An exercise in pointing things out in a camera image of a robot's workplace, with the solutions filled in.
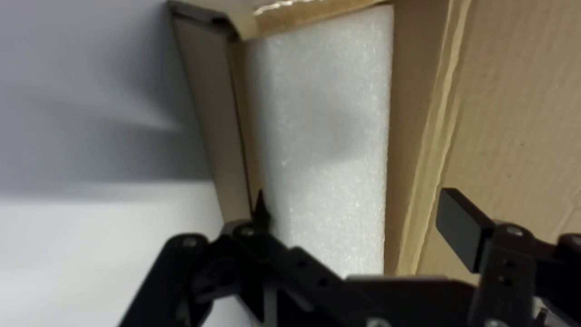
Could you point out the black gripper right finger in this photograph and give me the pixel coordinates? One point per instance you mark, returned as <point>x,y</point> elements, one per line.
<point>514,273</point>

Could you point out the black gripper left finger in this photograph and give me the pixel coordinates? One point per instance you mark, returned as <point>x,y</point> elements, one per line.
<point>254,273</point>

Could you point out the white foam block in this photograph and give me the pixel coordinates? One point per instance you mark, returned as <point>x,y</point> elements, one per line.
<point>320,133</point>

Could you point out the brown cardboard box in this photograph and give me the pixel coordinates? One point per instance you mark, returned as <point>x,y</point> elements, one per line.
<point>514,92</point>

